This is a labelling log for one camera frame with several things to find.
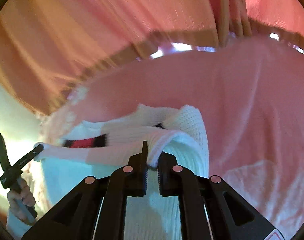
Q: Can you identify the white red black knit sweater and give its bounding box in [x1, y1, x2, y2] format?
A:
[36, 105, 209, 239]

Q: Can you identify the white sleeve forearm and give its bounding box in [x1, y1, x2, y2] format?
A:
[6, 207, 45, 239]

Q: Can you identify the person's left hand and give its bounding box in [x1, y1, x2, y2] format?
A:
[7, 179, 36, 225]

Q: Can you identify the pink blanket with white pattern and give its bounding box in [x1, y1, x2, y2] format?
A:
[42, 37, 304, 239]

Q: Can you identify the pink curtain with tan hem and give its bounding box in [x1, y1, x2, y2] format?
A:
[0, 0, 304, 115]

